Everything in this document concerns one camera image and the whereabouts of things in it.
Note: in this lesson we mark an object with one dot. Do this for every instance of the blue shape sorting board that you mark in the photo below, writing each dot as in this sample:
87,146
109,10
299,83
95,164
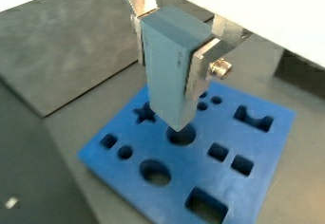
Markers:
203,175

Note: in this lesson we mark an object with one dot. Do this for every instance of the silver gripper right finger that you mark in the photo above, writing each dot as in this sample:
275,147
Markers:
207,59

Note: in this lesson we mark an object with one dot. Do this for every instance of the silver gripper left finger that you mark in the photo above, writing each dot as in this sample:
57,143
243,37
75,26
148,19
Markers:
139,8

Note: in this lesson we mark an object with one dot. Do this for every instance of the light blue rectangular block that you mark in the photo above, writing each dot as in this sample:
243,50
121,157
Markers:
171,35

